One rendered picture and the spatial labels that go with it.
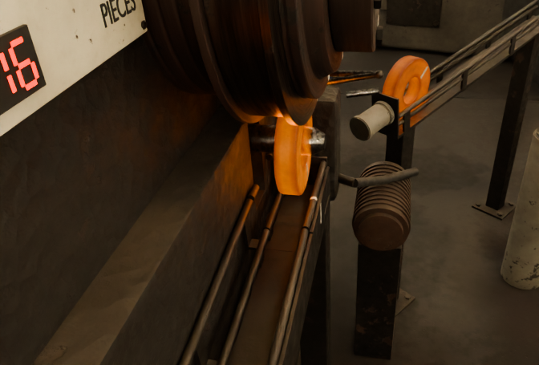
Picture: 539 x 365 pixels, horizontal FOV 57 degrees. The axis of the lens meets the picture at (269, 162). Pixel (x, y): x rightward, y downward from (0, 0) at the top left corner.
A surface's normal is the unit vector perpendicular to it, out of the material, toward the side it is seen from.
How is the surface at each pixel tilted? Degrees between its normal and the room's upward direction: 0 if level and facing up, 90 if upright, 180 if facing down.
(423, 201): 0
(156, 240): 0
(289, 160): 76
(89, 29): 90
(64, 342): 0
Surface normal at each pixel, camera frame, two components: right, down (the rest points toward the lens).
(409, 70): 0.67, 0.35
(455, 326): -0.07, -0.85
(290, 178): -0.22, 0.64
